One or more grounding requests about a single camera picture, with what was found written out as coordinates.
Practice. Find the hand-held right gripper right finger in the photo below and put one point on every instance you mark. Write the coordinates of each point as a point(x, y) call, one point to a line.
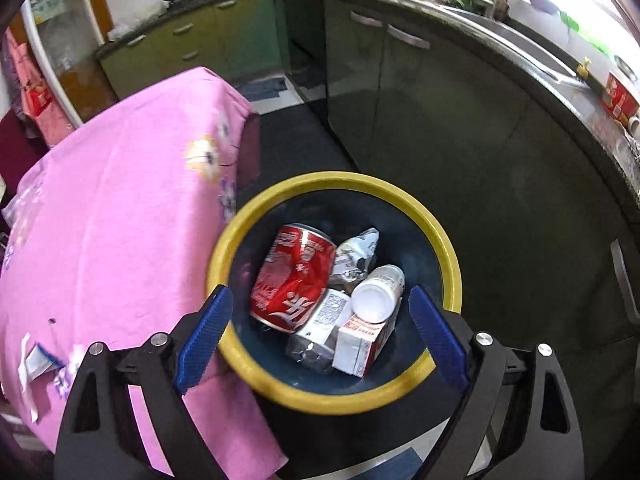
point(440, 335)

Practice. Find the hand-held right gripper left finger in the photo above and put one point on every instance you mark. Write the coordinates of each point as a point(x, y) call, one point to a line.
point(205, 340)

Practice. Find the small white plastic bottle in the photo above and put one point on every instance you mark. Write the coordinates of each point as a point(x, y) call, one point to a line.
point(372, 297)

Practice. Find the yellow rimmed trash bin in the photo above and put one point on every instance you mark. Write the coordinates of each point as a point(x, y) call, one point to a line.
point(430, 255)

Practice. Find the white and red carton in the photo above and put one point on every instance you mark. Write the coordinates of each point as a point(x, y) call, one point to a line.
point(357, 350)

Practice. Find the red drink can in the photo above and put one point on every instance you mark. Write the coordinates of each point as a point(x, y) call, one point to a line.
point(290, 280)

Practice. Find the silver snack wrapper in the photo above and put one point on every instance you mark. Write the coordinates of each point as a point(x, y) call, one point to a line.
point(355, 255)

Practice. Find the silver printed box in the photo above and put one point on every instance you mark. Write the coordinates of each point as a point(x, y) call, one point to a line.
point(320, 320)

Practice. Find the pink floral tablecloth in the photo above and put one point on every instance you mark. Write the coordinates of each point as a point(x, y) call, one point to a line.
point(125, 210)

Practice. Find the white and blue wrapper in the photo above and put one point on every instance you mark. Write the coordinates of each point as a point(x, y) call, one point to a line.
point(37, 360)

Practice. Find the dark glossy kitchen cabinet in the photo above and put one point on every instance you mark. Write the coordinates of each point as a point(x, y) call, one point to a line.
point(450, 135)

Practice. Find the dark blue floor mat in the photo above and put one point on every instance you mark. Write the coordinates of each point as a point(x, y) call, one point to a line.
point(262, 89)

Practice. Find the black kitchen countertop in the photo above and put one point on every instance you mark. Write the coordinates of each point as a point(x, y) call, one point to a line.
point(565, 105)

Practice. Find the dark red chair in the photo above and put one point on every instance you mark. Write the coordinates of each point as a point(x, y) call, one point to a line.
point(20, 150)

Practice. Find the red striped garment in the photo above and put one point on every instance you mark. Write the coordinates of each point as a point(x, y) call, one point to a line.
point(40, 105)

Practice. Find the red printed box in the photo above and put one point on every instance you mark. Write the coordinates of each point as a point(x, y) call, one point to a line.
point(620, 95)

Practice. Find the green kitchen cabinet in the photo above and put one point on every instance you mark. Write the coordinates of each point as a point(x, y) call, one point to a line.
point(200, 35)

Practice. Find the stainless steel sink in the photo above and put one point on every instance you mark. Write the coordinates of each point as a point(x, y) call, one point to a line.
point(535, 45)

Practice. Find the green cloth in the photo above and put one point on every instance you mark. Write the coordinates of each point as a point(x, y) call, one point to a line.
point(582, 32)

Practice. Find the blue plastic bowl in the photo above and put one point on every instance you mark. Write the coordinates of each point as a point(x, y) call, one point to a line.
point(542, 1)

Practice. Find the white door frame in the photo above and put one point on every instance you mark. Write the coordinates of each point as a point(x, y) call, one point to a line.
point(50, 75)

